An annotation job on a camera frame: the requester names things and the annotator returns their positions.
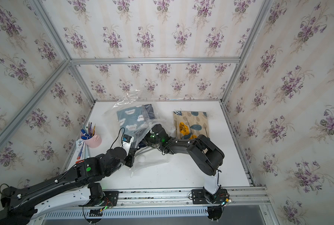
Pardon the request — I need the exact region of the aluminium mounting rail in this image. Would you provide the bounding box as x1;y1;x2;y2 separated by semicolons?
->
36;186;272;210

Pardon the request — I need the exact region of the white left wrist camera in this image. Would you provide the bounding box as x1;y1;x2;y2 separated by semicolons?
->
122;134;134;153

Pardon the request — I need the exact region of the clear plastic vacuum bag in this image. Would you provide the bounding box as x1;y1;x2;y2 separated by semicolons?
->
102;90;176;176

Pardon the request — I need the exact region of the white toothpaste box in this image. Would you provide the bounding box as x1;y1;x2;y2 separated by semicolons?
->
76;139;89;164

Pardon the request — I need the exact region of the pink pen cup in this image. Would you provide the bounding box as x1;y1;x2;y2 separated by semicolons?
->
80;133;102;149

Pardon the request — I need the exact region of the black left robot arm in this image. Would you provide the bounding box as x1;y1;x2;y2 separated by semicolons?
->
0;147;135;225

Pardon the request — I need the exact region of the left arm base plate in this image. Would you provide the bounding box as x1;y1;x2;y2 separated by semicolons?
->
81;191;120;207

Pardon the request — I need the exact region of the blue bear pattern blanket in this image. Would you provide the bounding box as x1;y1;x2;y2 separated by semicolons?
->
117;104;156;138

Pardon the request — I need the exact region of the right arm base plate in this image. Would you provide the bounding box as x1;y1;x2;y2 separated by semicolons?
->
191;187;230;204

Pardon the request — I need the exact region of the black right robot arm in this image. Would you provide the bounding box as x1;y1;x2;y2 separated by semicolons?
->
143;124;225;201

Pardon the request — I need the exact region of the beige floral fleece blanket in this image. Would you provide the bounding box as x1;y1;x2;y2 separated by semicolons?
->
173;111;209;140

